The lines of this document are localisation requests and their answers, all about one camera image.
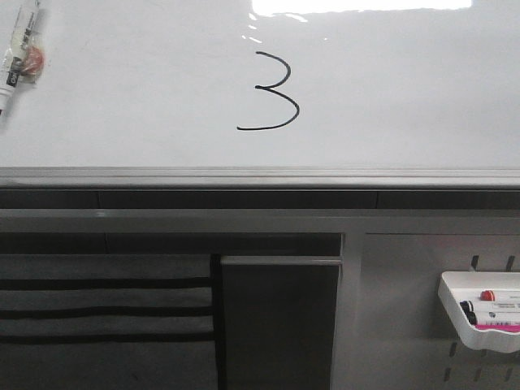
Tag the white plastic tray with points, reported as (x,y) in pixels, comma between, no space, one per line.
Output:
(457,286)

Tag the grey striped fabric organizer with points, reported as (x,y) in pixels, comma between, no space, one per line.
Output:
(112,322)

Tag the dark grey panel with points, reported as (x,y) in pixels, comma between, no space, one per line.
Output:
(280,324)

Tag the pink whiteboard eraser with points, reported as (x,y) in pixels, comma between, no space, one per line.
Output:
(504,328)

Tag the lower black capped marker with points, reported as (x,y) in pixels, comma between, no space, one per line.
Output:
(488,318)

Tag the white glossy whiteboard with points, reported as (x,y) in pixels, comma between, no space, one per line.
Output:
(345,94)

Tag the black capped marker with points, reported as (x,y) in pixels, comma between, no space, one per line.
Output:
(490,306)
(488,318)

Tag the upper black capped marker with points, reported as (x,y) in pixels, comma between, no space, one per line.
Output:
(490,306)

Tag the white pegboard panel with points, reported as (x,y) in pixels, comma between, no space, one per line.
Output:
(392,331)

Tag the red capped marker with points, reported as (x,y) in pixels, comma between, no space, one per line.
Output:
(500,295)

